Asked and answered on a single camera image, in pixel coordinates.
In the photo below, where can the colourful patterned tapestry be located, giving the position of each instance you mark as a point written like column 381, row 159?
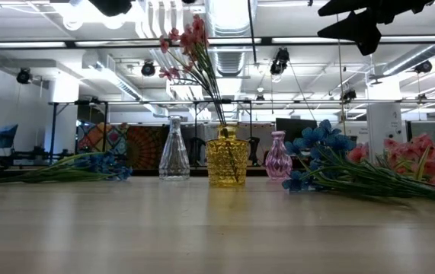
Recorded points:
column 141, row 148

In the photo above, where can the black computer monitor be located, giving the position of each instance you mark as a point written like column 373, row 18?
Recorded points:
column 297, row 129

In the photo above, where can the silver ventilation duct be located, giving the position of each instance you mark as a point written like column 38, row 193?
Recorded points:
column 232, row 61

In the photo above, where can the yellow glass vase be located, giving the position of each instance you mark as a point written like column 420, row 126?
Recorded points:
column 226, row 163

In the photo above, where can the black ceiling spotlight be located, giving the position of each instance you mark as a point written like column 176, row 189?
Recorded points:
column 148, row 69
column 424, row 67
column 24, row 76
column 280, row 62
column 349, row 95

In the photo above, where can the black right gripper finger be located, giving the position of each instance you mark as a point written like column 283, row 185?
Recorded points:
column 350, row 5
column 362, row 32

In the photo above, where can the blue flower bunch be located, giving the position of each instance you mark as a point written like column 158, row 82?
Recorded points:
column 103, row 163
column 316, row 137

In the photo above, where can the clear glass vase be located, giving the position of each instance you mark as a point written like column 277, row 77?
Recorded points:
column 174, row 163

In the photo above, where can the pink glass vase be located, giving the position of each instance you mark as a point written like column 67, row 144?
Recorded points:
column 278, row 163

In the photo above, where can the pink flower bunch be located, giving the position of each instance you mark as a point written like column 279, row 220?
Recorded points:
column 426, row 152
column 198, row 30

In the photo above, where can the blue-lit monitor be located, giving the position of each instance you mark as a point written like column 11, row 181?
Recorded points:
column 7, row 136

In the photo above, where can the black aluminium table frame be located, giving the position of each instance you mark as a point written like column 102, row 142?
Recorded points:
column 144, row 173

